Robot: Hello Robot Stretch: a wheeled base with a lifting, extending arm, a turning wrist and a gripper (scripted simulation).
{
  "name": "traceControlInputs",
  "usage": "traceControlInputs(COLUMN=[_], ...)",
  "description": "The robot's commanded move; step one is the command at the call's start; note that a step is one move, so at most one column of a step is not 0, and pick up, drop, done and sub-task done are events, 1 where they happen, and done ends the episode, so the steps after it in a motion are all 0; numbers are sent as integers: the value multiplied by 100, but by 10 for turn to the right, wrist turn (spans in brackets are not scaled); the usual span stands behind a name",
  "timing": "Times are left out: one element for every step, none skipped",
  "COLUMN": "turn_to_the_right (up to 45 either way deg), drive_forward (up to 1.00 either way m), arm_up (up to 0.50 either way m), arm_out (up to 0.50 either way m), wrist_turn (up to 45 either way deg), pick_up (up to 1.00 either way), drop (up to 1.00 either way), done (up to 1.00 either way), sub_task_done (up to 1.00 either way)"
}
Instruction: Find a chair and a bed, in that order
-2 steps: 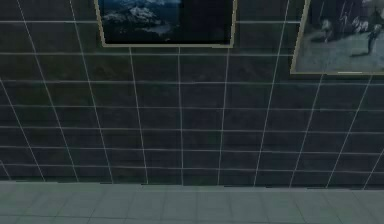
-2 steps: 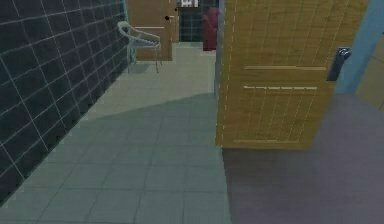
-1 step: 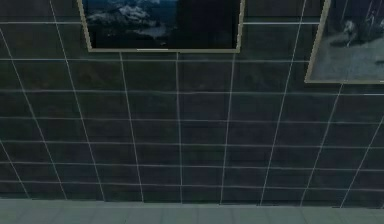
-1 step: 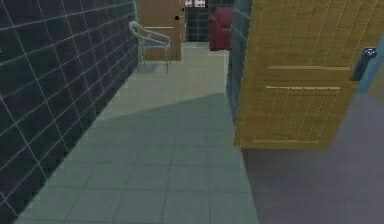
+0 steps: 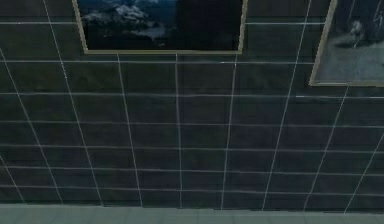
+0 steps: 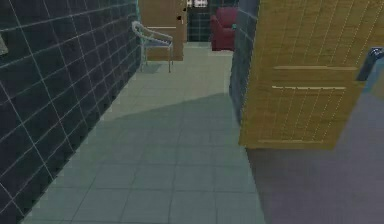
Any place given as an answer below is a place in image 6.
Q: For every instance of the red armchair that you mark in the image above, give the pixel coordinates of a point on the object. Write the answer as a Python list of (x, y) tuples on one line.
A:
[(223, 30)]

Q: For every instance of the brown wooden room door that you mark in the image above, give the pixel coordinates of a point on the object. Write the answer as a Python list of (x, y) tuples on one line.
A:
[(163, 20)]

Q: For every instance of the white framed window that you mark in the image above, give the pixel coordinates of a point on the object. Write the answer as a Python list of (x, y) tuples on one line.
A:
[(197, 3)]

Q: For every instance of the yellow wooden room door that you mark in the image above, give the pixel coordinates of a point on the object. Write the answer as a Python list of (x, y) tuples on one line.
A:
[(300, 83)]

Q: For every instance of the white metal frame chair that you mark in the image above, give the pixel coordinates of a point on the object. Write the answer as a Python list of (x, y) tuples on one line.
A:
[(156, 38)]

